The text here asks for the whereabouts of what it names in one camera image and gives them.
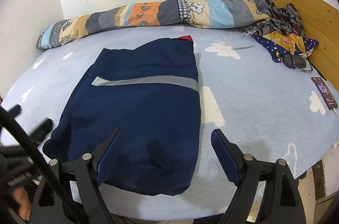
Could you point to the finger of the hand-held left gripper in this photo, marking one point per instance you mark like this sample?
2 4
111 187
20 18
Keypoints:
13 111
42 130

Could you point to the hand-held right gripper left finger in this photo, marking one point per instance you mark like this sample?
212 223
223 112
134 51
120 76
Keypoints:
111 157

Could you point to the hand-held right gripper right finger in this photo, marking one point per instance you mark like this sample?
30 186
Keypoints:
225 157

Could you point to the navy shirt with red collar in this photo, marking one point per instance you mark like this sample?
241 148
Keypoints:
145 112

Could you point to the person's left hand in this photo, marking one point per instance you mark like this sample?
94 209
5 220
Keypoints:
22 200

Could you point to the light blue cloud bed sheet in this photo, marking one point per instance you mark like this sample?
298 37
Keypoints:
251 107

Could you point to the smartphone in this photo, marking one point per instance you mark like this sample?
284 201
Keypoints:
324 92

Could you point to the dark grey pouch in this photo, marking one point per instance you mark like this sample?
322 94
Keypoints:
296 62

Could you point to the yellow printed cloth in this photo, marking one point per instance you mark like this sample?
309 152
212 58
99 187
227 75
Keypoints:
280 41

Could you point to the navy star print pillow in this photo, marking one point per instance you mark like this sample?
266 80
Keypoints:
312 43

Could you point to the striped rolled quilt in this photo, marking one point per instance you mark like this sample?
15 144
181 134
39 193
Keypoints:
148 12

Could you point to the grey and red patterned cloth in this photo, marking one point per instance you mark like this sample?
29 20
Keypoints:
286 19

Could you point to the wooden headboard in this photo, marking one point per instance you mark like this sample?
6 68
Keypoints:
317 19

